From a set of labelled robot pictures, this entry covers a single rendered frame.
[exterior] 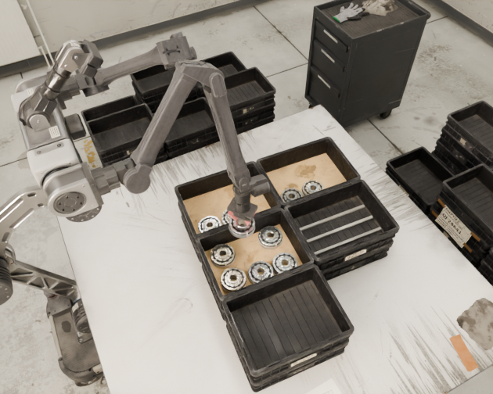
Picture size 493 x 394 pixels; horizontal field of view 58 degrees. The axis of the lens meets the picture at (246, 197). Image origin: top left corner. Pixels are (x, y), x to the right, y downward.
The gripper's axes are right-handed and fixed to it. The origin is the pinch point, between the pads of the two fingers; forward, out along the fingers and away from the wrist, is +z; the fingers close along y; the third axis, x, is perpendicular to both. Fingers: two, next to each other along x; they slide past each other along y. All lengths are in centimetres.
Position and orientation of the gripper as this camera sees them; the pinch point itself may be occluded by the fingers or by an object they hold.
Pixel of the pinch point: (242, 220)
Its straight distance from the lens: 174.7
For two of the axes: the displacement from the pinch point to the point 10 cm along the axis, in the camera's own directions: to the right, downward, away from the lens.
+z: -0.1, 6.1, 7.9
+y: -9.1, -3.4, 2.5
